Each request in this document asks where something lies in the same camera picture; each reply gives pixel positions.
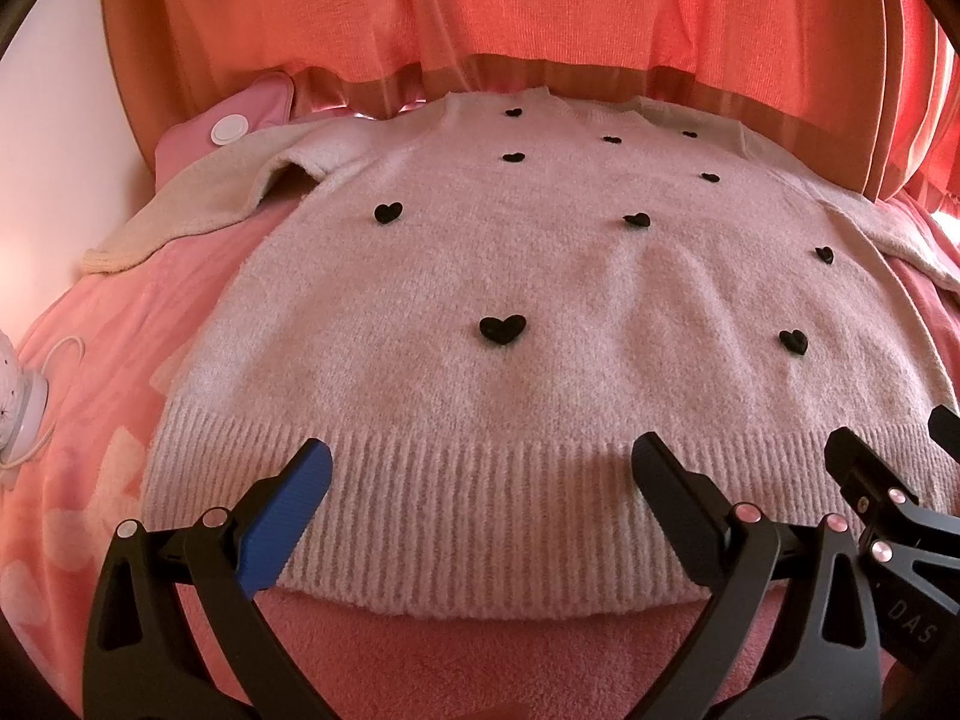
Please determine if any white sweater with black hearts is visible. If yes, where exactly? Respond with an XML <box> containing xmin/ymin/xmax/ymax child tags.
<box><xmin>83</xmin><ymin>89</ymin><xmax>958</xmax><ymax>619</ymax></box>

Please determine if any pink fleece bed blanket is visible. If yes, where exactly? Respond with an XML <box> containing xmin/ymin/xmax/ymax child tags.
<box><xmin>2</xmin><ymin>188</ymin><xmax>958</xmax><ymax>718</ymax></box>

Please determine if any orange red curtain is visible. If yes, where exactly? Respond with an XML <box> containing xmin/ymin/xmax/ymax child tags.
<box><xmin>103</xmin><ymin>0</ymin><xmax>958</xmax><ymax>213</ymax></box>

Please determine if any pink pillow with white dot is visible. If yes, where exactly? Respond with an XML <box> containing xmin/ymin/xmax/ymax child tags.
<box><xmin>155</xmin><ymin>71</ymin><xmax>295</xmax><ymax>190</ymax></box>

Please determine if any white device with cable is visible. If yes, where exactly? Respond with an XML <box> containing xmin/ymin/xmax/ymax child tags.
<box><xmin>2</xmin><ymin>333</ymin><xmax>86</xmax><ymax>488</ymax></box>

